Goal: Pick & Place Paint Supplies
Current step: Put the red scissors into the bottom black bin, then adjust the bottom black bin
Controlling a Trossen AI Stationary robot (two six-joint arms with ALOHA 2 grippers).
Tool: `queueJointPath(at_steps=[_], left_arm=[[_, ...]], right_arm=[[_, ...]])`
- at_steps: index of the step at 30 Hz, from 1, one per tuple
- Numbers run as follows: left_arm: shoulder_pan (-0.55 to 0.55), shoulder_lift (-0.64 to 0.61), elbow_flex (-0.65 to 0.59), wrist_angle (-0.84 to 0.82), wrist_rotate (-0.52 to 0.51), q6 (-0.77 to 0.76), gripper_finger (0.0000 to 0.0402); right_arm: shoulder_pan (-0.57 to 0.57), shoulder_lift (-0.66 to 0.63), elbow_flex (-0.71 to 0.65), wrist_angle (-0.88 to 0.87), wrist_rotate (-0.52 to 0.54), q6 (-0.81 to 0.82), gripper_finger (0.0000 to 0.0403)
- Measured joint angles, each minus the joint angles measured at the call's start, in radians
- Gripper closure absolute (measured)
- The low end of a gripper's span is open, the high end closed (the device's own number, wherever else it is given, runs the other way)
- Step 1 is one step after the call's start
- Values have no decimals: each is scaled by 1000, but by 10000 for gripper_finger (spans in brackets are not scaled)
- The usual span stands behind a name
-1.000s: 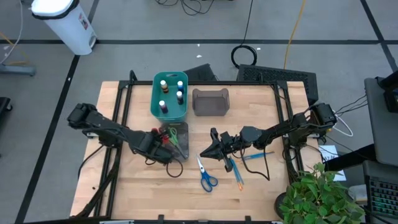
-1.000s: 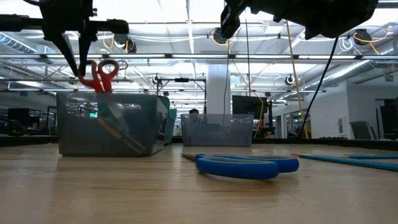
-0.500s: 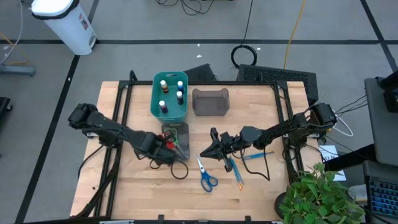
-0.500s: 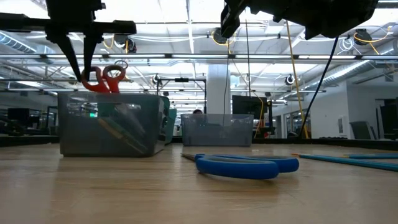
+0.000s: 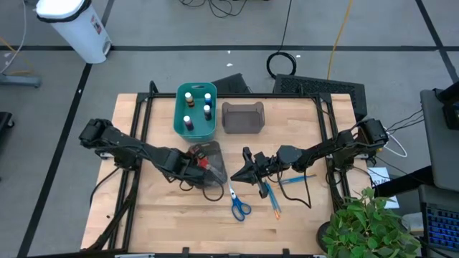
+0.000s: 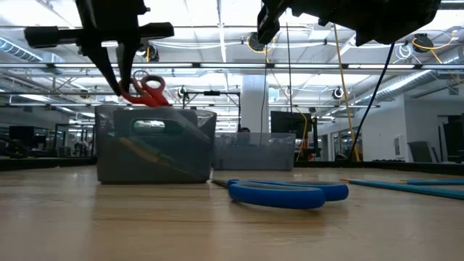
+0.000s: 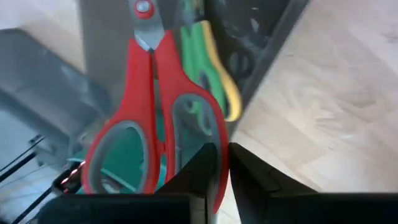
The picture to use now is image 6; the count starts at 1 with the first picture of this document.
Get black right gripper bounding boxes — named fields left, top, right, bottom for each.
left=256, top=0, right=367, bottom=48

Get red-handled scissors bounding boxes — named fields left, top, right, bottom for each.
left=118, top=75, right=171, bottom=109

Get blue paintbrush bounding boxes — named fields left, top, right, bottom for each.
left=398, top=177, right=464, bottom=186

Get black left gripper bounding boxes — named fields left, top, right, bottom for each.
left=23, top=0, right=175, bottom=97

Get grey office chair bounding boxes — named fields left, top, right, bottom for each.
left=407, top=140, right=439, bottom=163

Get blue pens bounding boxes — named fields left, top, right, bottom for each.
left=339, top=177, right=464, bottom=201

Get black computer monitor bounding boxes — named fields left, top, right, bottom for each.
left=270, top=111, right=313, bottom=141
left=9, top=125, right=36, bottom=148

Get blue-handled scissors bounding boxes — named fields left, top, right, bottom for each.
left=211, top=178, right=350, bottom=210

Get white building column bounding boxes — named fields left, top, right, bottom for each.
left=241, top=75, right=270, bottom=134

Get thin black hanging cable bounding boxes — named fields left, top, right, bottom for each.
left=283, top=21, right=294, bottom=114

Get grey translucent plastic bin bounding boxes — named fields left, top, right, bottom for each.
left=94, top=104, right=218, bottom=185
left=212, top=132, right=297, bottom=171

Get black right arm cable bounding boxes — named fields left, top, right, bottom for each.
left=349, top=41, right=397, bottom=162

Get black background gantry frame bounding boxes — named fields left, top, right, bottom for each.
left=183, top=91, right=242, bottom=133

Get yellow hanging cable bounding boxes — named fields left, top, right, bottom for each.
left=332, top=23, right=361, bottom=162

